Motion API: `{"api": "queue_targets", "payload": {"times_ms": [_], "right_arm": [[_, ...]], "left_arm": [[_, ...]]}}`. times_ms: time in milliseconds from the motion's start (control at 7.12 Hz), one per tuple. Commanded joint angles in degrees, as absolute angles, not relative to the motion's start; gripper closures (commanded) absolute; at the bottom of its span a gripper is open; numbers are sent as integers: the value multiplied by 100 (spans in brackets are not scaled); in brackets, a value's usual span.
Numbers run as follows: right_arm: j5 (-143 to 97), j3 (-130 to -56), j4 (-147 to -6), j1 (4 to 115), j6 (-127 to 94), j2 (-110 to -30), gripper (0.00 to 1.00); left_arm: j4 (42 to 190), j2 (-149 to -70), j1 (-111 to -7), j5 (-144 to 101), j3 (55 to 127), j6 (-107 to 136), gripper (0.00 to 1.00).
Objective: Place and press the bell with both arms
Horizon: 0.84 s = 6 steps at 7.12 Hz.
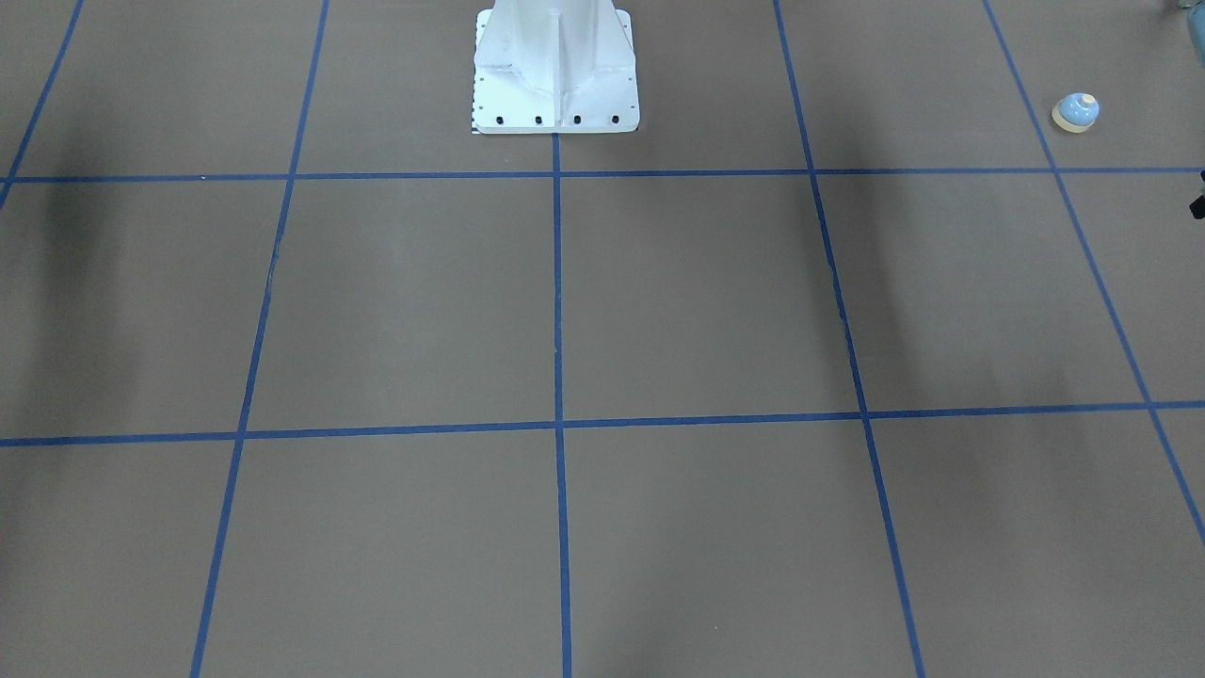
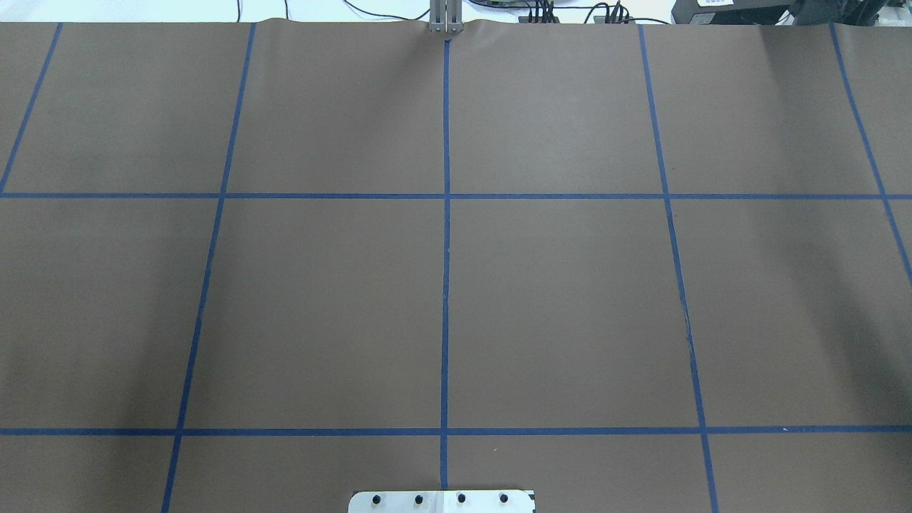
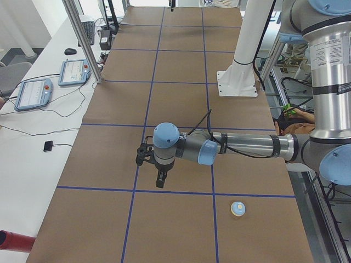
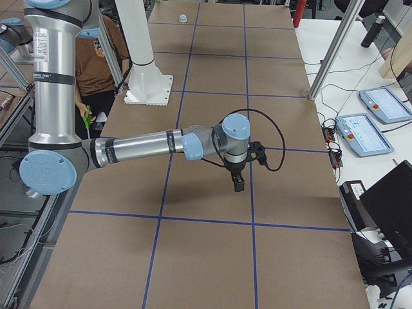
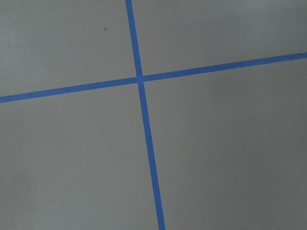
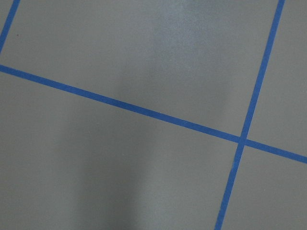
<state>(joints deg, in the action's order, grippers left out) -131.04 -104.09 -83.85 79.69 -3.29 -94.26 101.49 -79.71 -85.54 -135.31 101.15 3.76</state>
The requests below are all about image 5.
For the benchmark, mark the long blue tape strip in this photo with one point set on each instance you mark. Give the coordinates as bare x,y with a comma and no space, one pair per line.
145,116

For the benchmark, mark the crossing blue tape strip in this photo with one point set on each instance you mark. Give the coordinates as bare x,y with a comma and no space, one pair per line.
151,77

